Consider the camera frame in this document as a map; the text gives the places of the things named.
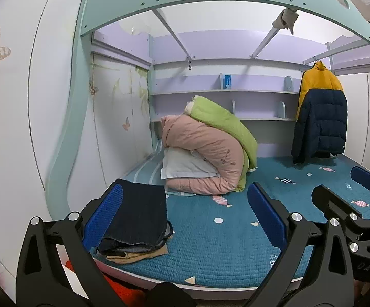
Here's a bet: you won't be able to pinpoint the green quilt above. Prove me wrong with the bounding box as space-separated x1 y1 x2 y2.
186 95 258 192

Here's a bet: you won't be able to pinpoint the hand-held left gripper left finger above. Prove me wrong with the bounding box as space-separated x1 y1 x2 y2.
16 182 131 307

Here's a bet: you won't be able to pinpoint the teal quilted bed mattress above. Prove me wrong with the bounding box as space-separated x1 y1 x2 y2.
90 153 370 290

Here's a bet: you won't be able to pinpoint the lilac wall shelf unit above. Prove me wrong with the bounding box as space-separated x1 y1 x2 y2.
148 32 329 159

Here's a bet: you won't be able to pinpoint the grey cloth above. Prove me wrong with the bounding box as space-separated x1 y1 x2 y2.
271 6 298 35

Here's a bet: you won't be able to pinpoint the yellow and navy puffer jacket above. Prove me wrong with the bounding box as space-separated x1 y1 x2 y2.
291 61 348 164

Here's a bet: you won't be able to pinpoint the blue striped pillow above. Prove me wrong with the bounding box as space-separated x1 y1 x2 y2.
121 141 198 196

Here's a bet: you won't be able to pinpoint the red object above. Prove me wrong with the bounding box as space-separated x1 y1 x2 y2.
65 259 144 307

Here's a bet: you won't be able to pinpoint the mint green bunk bed frame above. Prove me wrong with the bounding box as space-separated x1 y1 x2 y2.
46 0 370 221

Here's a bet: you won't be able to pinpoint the white pillow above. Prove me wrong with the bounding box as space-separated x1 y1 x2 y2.
161 147 219 180

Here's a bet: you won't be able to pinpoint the pink quilt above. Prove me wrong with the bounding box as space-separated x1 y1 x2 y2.
160 114 245 195

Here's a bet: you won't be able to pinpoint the tan folded pants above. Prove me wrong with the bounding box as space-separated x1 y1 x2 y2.
105 243 168 264

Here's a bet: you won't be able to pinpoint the dark denim jacket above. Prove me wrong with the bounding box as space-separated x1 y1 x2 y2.
97 179 174 254

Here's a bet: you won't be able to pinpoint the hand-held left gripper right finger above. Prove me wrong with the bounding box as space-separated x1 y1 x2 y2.
246 182 356 307

